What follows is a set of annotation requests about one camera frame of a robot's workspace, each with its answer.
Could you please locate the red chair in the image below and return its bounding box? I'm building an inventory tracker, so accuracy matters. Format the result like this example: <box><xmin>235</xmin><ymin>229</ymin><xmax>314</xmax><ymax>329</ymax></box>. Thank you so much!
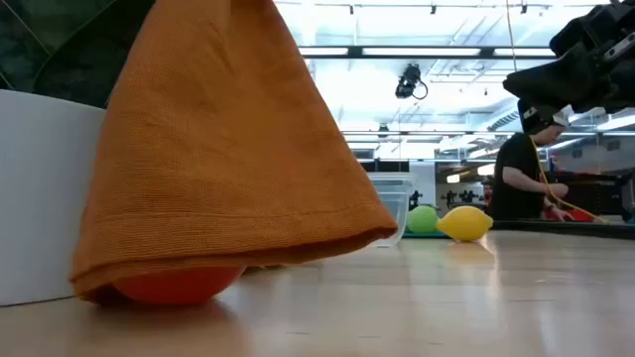
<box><xmin>545</xmin><ymin>207</ymin><xmax>594</xmax><ymax>223</ymax></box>

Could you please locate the clear plastic tupperware container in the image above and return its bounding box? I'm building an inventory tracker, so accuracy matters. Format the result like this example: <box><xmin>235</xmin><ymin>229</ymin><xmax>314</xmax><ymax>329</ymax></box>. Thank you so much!
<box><xmin>366</xmin><ymin>172</ymin><xmax>416</xmax><ymax>248</ymax></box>

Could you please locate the yellow cable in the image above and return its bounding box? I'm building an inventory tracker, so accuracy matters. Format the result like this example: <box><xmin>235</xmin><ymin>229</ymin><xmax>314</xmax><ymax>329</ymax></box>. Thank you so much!
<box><xmin>528</xmin><ymin>136</ymin><xmax>611</xmax><ymax>225</ymax></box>

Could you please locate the orange toy fruit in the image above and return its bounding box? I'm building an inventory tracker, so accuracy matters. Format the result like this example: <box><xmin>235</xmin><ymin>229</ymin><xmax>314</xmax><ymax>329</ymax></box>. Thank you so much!
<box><xmin>111</xmin><ymin>266</ymin><xmax>247</xmax><ymax>306</ymax></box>

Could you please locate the teal patterned cloth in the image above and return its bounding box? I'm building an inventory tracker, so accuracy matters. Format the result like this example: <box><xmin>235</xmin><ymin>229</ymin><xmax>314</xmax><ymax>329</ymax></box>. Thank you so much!
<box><xmin>0</xmin><ymin>0</ymin><xmax>158</xmax><ymax>109</ymax></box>

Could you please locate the black ceiling camera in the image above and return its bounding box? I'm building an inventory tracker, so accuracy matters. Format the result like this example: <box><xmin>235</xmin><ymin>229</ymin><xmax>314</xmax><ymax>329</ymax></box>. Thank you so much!
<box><xmin>394</xmin><ymin>62</ymin><xmax>429</xmax><ymax>101</ymax></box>

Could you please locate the person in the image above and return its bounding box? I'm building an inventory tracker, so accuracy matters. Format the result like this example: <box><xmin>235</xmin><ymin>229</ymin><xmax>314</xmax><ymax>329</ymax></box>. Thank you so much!
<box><xmin>488</xmin><ymin>98</ymin><xmax>596</xmax><ymax>223</ymax></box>

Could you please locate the black table frame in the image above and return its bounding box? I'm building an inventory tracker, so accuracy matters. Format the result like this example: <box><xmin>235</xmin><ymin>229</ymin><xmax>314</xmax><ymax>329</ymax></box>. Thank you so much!
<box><xmin>490</xmin><ymin>219</ymin><xmax>635</xmax><ymax>242</ymax></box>

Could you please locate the orange cloth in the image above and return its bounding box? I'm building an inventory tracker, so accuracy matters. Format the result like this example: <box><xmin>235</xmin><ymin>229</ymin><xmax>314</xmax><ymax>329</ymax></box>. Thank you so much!
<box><xmin>68</xmin><ymin>0</ymin><xmax>400</xmax><ymax>304</ymax></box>

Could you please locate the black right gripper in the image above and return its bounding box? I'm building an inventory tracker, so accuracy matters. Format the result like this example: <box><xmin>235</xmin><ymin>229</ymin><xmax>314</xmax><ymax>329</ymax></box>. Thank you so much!
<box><xmin>503</xmin><ymin>42</ymin><xmax>635</xmax><ymax>114</ymax></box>

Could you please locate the yellow toy lemon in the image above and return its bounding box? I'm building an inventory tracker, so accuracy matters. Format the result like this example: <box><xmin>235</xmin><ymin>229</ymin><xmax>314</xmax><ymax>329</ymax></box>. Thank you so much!
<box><xmin>436</xmin><ymin>205</ymin><xmax>495</xmax><ymax>243</ymax></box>

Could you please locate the green toy lime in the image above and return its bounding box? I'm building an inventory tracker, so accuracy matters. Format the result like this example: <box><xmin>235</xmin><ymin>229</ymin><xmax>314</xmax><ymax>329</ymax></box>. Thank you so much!
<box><xmin>406</xmin><ymin>204</ymin><xmax>441</xmax><ymax>234</ymax></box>

